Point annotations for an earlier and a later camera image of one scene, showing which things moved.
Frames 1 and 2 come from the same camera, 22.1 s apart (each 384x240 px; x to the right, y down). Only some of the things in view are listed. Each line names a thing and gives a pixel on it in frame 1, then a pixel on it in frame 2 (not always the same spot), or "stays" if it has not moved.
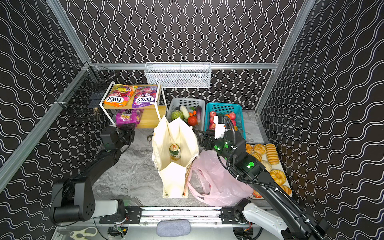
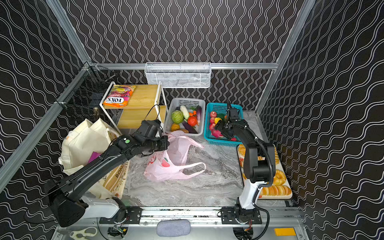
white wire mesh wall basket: x=178 y=75 stays
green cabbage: x=176 y=113 stays
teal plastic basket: x=234 y=111 stays
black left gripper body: x=126 y=135 to x=163 y=142
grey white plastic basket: x=175 y=103 stays
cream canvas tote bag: x=175 y=146 to x=84 y=137
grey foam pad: x=173 y=227 stays
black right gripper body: x=206 y=140 to x=222 y=127
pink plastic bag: x=211 y=181 to x=169 y=165
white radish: x=185 y=112 stays
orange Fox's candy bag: x=120 y=95 stays
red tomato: x=192 y=120 stays
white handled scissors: x=80 y=235 stays
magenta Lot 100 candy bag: x=129 y=116 to x=94 y=155
